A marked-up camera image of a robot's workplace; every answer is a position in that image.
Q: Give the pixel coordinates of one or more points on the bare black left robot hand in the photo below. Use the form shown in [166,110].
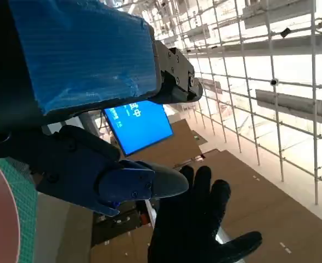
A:
[89,54]

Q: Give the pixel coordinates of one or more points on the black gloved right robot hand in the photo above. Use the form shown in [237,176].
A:
[188,227]

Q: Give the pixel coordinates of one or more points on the large brown cardboard box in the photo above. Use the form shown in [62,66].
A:
[273,208]

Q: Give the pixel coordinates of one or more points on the blue monitor screen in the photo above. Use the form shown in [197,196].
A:
[141,126]

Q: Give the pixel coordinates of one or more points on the long grey light panel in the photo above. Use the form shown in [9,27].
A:
[289,105]

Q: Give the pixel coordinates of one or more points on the green cutting mat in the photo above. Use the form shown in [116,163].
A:
[26,219]

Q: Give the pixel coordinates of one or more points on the white metal grid frame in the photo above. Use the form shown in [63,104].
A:
[315,137]

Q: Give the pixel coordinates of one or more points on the small black mounted camera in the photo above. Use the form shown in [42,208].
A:
[285,32]
[274,81]

